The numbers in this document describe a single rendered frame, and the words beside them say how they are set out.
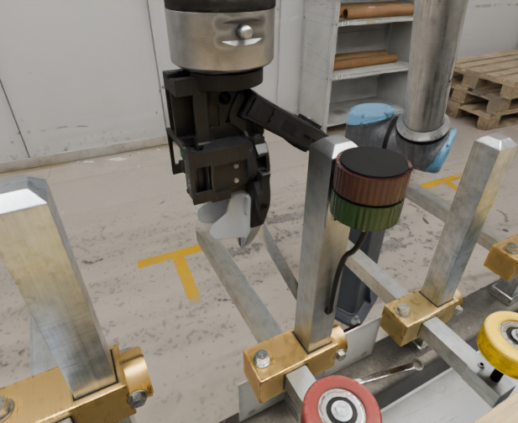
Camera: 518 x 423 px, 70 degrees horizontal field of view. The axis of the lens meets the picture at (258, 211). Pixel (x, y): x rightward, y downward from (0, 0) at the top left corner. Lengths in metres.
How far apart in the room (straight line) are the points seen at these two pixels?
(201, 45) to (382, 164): 0.17
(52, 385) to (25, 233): 0.18
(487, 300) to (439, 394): 0.22
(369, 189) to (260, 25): 0.15
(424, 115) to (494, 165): 0.64
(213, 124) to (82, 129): 2.76
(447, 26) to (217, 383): 1.30
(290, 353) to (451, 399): 0.41
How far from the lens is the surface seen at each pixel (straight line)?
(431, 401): 0.82
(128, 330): 1.72
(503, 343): 0.55
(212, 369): 1.53
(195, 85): 0.33
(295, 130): 0.38
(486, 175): 0.54
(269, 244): 0.48
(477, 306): 0.90
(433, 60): 1.06
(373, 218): 0.31
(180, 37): 0.32
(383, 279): 0.70
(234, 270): 0.62
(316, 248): 0.39
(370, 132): 1.28
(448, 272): 0.63
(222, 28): 0.31
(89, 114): 3.06
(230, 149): 0.34
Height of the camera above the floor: 1.29
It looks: 35 degrees down
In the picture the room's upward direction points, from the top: straight up
